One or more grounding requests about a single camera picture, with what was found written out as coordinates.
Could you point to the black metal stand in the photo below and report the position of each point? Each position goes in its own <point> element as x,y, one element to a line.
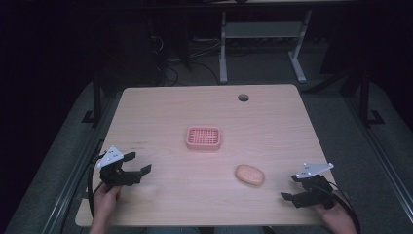
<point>96,100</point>
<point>365,97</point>

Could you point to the person's right hand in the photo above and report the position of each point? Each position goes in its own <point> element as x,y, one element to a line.
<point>339,214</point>

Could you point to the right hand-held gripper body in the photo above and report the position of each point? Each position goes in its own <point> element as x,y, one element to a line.
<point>316,191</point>

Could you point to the pink slotted soap dish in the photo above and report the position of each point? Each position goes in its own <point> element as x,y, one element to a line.
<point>204,138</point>

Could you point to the white metal desk frame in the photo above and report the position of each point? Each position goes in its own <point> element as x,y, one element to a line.
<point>259,30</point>

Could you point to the person's left hand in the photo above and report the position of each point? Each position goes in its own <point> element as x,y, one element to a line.
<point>105,201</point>

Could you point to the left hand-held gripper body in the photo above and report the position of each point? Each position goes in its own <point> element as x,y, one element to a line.
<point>112,174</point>

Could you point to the peach oval soap bar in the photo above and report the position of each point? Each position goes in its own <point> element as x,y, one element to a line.
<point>249,175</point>

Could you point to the aluminium frame rail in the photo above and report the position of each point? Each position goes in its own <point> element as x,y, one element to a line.
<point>383,156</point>
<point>74,175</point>

